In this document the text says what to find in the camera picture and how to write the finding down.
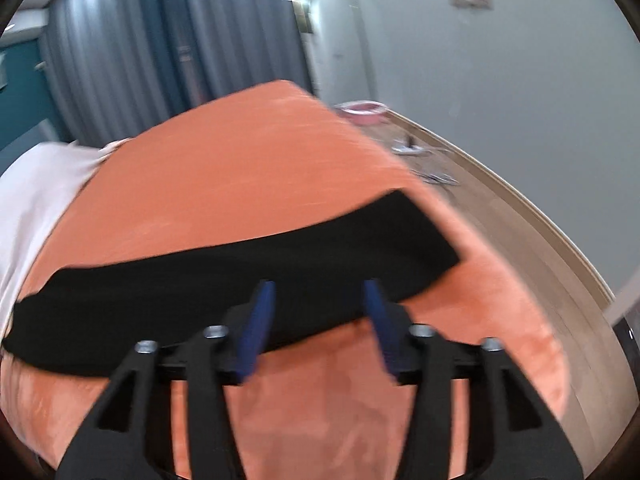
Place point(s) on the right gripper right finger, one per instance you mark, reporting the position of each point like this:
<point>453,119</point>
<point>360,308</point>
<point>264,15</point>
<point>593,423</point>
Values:
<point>512,433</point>

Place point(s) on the grey curtains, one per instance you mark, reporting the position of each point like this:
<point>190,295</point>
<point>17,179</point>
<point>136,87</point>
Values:
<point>119,67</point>

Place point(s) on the black pants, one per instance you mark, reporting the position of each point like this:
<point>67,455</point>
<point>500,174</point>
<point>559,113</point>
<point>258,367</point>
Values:
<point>85,320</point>

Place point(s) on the orange plush bed cover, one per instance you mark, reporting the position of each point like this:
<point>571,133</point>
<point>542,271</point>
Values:
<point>273,159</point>

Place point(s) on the pink basin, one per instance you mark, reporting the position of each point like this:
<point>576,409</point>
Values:
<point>362,113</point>

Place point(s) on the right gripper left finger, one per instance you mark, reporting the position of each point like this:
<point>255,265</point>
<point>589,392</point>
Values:
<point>132,413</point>

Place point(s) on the white blanket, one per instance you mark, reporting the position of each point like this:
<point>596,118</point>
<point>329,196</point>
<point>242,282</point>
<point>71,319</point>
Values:
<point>58,209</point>

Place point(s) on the blue upholstered headboard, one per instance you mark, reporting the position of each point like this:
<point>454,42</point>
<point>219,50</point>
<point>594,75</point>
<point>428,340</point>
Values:
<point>44,131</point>

